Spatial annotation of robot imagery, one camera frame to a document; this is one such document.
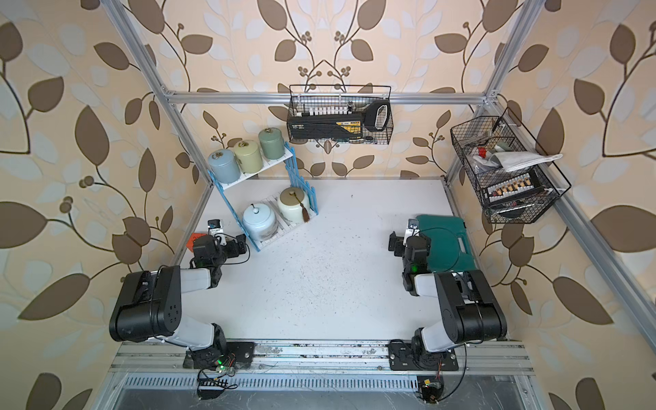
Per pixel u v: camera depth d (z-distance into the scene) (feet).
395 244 2.78
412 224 2.63
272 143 2.77
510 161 2.09
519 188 2.17
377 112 2.77
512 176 2.30
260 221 2.99
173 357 2.47
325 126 2.74
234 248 2.80
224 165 2.52
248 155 2.64
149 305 1.52
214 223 2.71
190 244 2.42
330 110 2.71
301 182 3.28
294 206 3.24
